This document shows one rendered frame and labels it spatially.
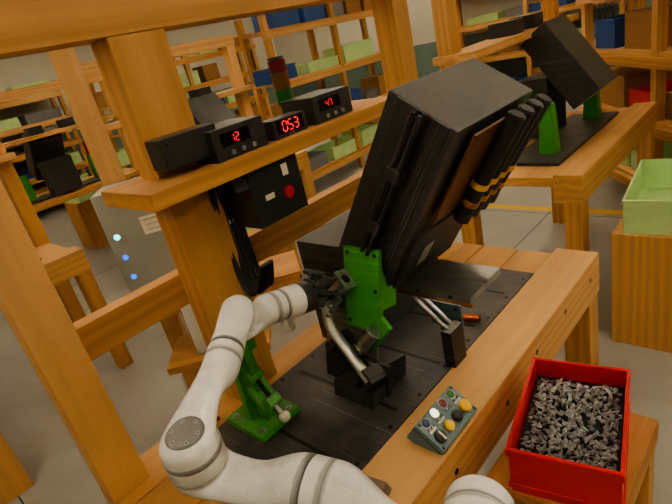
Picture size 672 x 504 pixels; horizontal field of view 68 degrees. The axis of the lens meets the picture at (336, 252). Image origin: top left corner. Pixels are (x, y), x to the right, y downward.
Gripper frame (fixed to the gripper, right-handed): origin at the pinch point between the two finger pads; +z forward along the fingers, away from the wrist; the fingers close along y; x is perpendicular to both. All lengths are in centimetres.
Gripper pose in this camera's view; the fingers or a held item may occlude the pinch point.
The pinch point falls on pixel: (338, 285)
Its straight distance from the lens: 125.2
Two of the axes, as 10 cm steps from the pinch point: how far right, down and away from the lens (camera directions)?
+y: -5.4, -7.8, 3.3
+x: -4.9, 6.0, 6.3
